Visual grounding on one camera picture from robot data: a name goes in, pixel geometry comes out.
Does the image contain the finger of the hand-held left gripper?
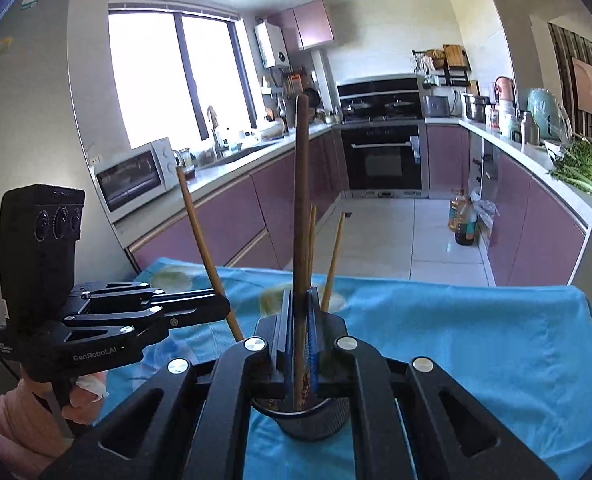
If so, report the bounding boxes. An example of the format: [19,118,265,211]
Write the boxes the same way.
[62,304,231,347]
[72,282,229,314]

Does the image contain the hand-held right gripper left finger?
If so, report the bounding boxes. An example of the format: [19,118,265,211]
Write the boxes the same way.
[40,290,297,480]

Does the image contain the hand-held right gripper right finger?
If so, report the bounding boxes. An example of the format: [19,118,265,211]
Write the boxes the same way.
[307,287,559,480]

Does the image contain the floral-tipped wooden chopstick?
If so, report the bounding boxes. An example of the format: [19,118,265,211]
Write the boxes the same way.
[293,94,310,411]
[306,205,318,292]
[176,166,245,342]
[321,212,347,313]

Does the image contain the black mesh utensil holder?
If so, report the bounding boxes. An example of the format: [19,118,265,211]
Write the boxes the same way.
[250,394,353,442]

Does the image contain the person's left hand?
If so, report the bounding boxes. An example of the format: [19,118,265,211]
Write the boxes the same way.
[68,372,109,412]

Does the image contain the purple base cabinets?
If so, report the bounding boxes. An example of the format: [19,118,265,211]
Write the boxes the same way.
[426,122,591,288]
[126,127,345,272]

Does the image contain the white microwave oven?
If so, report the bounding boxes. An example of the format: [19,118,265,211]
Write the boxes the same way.
[94,136,179,213]

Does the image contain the grey refrigerator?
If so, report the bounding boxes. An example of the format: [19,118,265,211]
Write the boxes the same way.
[0,0,129,386]

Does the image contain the glass jar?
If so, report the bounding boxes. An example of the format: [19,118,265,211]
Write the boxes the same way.
[176,147,197,181]

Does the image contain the blue printed tablecloth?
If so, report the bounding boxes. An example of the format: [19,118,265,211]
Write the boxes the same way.
[98,257,592,480]

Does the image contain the chrome sink faucet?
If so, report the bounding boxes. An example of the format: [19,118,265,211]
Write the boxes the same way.
[206,105,227,158]

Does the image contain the cooking oil bottle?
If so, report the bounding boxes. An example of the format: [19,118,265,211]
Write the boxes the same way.
[455,197,479,247]
[448,190,469,233]

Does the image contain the black built-in oven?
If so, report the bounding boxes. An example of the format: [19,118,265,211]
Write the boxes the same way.
[340,121,424,193]

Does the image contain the kitchen window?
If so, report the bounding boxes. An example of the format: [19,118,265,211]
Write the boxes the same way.
[107,2,257,151]

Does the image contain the black range hood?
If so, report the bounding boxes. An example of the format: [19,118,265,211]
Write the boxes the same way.
[337,77,421,103]

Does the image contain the silver metal container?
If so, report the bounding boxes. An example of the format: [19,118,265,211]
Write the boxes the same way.
[422,95,451,118]

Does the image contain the stainless steel pot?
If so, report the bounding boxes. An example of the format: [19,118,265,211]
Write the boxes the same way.
[463,92,492,122]

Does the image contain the steel thermos bottle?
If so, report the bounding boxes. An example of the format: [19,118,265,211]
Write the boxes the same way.
[519,110,541,145]

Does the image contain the pink kettle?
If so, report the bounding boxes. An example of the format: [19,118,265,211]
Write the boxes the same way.
[493,76,518,107]

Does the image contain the wooden cutting board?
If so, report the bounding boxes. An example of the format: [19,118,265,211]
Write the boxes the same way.
[443,45,470,69]

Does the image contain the bunch of green vegetables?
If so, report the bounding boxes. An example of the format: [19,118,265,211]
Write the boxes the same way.
[548,137,592,209]

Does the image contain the pale green kitchen appliance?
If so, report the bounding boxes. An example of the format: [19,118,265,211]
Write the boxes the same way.
[527,87,570,141]

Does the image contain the white wall water heater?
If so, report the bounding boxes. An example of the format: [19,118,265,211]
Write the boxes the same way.
[254,22,291,68]

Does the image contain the purple wall cabinet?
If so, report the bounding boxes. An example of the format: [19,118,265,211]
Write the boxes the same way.
[268,0,335,52]

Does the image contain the black wall rack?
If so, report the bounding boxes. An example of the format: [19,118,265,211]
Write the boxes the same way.
[412,45,479,89]

